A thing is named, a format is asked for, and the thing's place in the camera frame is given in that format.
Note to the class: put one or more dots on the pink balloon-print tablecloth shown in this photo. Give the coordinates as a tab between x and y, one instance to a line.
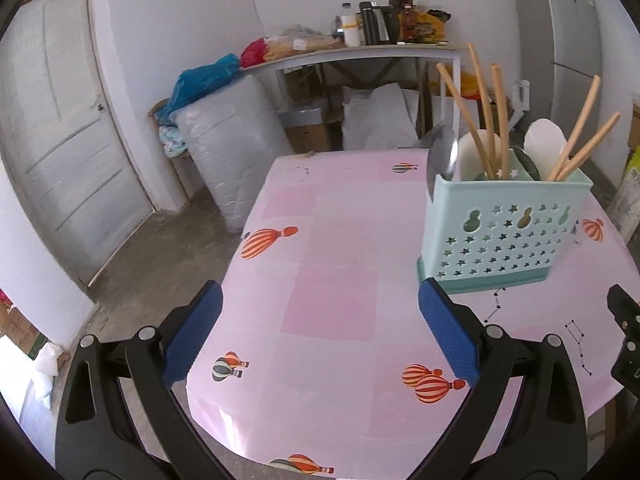
340	240

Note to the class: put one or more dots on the white plastic bag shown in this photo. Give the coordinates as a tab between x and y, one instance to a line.
45	365

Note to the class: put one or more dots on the blue plastic bag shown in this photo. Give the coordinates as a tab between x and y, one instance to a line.
205	80

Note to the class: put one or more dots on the yellow plastic bag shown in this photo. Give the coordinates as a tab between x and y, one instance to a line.
467	85

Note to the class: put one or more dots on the teal star-cutout utensil holder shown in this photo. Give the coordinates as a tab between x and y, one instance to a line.
450	200

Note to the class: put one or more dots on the red plastic bag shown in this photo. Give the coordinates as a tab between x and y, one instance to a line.
255	52

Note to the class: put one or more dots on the silver wrapped box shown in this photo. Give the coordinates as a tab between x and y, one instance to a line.
305	114

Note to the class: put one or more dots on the pale green spoon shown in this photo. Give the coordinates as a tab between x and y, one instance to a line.
515	174

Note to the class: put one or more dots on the yellow-green rice bag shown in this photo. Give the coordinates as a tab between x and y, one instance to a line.
630	195

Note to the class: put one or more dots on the brown cardboard box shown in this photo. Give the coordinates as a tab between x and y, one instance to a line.
310	137

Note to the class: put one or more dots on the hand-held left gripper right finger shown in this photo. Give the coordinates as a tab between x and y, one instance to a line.
450	335

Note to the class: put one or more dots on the metal ladle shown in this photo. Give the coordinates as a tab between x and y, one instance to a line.
442	152

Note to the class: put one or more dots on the silver refrigerator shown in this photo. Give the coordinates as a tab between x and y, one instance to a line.
560	35

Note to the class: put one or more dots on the blue patterned clothes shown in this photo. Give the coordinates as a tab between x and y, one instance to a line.
172	140

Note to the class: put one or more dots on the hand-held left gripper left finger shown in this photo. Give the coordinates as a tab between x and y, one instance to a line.
195	330

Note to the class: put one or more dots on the clear bag of bread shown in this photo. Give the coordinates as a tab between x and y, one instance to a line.
305	42

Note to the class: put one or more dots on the black kettle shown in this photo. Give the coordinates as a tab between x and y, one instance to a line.
384	25

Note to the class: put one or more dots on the white plastic bottle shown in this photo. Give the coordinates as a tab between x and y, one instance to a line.
351	27

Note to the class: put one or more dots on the white pillow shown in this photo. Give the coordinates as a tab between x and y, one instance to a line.
375	120

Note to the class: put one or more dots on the cooking oil bottle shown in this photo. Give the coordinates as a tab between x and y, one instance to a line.
407	25

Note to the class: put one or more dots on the small black box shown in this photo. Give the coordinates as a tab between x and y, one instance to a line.
400	1

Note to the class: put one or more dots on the white door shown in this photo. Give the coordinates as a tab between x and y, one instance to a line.
65	135

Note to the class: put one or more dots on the white side table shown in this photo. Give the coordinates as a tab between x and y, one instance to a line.
380	51

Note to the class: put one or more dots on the small white device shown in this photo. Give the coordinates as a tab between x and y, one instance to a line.
522	95

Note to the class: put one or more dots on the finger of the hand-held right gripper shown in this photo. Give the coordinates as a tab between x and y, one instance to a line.
631	367
625	310

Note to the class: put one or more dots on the plastic-wrapped quilt bundle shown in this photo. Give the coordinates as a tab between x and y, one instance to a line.
230	145

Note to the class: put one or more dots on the printed cardboard box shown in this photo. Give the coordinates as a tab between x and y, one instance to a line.
17	332

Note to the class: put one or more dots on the dark green spoon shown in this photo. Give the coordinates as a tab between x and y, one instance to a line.
525	162

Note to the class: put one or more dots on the black thermos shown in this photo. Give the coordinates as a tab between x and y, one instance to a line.
367	25

